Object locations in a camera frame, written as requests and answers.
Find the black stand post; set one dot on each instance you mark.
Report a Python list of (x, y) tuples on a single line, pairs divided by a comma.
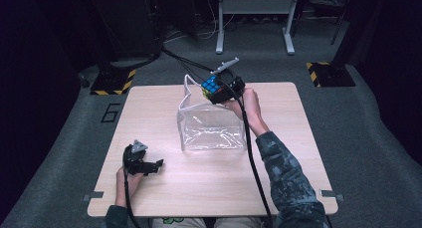
[(348, 25)]

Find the black yellow striped base plate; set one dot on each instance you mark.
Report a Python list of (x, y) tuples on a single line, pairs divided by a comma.
[(113, 82), (330, 74)]

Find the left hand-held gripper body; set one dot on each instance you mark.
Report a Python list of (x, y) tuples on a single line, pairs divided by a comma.
[(135, 158)]

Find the multicoloured puzzle cube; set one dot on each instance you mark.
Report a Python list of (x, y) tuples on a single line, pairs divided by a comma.
[(211, 87)]

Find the person's legs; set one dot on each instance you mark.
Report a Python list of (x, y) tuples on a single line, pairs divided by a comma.
[(205, 222)]

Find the white desk frame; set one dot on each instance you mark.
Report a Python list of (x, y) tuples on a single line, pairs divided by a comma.
[(254, 9)]

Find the dark equipment cabinet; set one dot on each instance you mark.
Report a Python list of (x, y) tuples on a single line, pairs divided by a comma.
[(129, 22)]

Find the person's right hand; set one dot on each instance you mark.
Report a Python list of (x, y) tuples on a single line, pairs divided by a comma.
[(250, 112)]

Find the grey metal table bracket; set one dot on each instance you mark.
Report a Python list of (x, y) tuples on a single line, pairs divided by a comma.
[(93, 195), (331, 194)]

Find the clear plastic bag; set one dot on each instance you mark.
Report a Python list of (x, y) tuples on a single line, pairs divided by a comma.
[(212, 128)]

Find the person's left hand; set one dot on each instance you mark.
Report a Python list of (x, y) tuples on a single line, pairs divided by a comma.
[(130, 184)]

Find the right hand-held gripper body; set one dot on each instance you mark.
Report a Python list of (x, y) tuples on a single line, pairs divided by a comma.
[(230, 85)]

